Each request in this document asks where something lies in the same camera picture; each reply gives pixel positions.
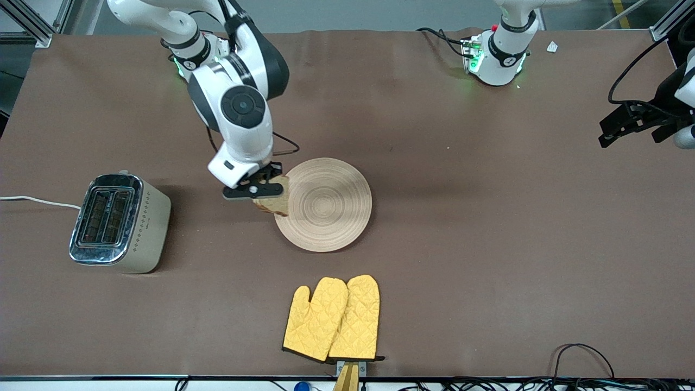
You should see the brown bread slice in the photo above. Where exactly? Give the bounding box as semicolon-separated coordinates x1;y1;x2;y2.
252;174;290;217

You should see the round wooden plate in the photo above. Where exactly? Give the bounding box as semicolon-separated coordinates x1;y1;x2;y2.
274;157;372;253

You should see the cream chrome two-slot toaster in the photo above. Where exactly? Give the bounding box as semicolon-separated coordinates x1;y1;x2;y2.
69;171;172;274

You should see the yellow quilted oven mitt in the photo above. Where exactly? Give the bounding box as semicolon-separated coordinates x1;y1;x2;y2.
327;274;386;362
282;277;349;363

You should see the brown table cover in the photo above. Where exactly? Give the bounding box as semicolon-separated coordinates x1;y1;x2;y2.
0;28;695;379

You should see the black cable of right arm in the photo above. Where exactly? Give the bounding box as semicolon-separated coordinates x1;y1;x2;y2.
204;0;301;158

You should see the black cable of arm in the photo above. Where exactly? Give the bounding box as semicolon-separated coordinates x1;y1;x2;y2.
608;30;695;106
204;0;301;158

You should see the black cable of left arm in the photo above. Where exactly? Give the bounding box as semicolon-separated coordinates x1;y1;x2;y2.
608;30;695;106

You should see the aluminium frame profile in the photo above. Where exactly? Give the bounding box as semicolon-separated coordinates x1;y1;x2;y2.
0;0;74;48
649;0;695;41

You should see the black cable at arm base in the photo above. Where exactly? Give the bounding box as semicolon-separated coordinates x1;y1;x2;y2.
416;27;470;59

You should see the black looped cable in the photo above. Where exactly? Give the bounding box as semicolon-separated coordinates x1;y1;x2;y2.
553;343;616;381

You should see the wooden clamp with metal bracket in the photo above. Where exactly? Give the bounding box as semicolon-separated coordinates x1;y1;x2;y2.
332;360;367;391

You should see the white toaster power cord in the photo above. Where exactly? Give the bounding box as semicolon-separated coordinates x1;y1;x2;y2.
0;195;82;210

